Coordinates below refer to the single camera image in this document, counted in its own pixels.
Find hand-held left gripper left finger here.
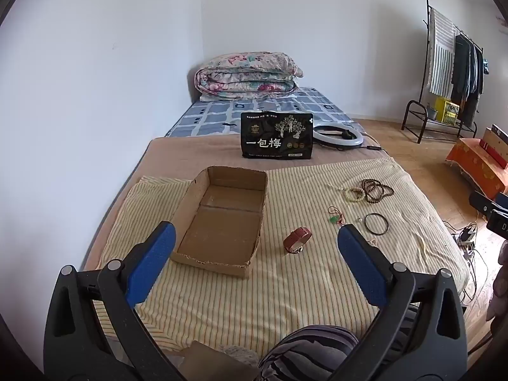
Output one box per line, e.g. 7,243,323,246
43,221,187,381

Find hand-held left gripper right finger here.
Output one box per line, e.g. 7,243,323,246
317,223,469,381

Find black bangle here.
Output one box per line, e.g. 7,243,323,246
364,213,390,235

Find red cord jade pendant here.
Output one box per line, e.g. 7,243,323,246
327,205,347,227

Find white bead bracelet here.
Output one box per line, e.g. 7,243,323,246
327,184,365,203

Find red-brown leather bracelet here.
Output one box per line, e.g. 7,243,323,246
283,226,313,255

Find brown wooden bead necklace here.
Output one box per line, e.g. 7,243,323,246
361,178,395,204

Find cardboard box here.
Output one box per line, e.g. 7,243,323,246
170,166,268,279

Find yellow striped cloth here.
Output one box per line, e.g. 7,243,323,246
93,157,471,362

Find orange cloth covered box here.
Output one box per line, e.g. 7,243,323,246
445,138,508,201

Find red and white boxes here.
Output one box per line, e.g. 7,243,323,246
479,125,508,169

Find person's striped pants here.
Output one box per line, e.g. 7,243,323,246
258,305,421,381

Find yellow box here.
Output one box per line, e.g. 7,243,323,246
434,96,461,125

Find brown blanket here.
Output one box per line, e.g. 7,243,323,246
81,137,393,272

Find flat cardboard piece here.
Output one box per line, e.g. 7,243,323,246
178,340,263,381

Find black metal clothes rack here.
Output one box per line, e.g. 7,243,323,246
401,0,487,144

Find dark hanging clothes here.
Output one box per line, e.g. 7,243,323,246
450,34,490,125

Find black snack bag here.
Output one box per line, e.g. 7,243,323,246
240,111,314,159

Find blue checked bed sheet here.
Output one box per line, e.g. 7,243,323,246
164,86,356,139

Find striped hanging towel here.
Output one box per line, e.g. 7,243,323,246
428,8,457,98

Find folded floral quilt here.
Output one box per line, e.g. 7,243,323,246
194,51,304,97

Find power strip with cables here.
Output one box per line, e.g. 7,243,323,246
448,221,490,298

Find white ring light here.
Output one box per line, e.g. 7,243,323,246
313,124,365,148

